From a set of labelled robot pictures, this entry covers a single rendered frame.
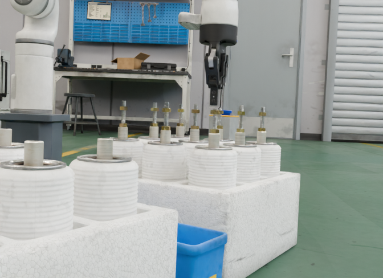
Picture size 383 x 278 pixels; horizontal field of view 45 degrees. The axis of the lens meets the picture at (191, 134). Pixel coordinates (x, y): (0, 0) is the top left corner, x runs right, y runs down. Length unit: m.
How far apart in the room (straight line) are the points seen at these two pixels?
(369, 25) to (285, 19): 1.04
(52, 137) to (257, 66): 5.07
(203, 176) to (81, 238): 0.40
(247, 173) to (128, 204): 0.41
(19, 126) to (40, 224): 0.66
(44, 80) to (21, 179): 0.68
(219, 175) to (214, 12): 0.31
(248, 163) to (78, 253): 0.53
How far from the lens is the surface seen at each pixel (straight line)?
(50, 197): 0.55
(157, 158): 0.95
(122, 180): 0.63
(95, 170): 0.62
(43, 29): 1.24
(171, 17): 6.10
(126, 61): 5.73
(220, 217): 0.85
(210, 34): 0.91
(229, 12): 0.92
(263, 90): 6.10
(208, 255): 0.77
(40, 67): 1.21
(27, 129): 1.18
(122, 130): 1.06
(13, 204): 0.55
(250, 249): 0.96
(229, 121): 1.34
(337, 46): 6.26
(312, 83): 6.21
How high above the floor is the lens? 0.33
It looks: 3 degrees down
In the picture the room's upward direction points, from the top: 2 degrees clockwise
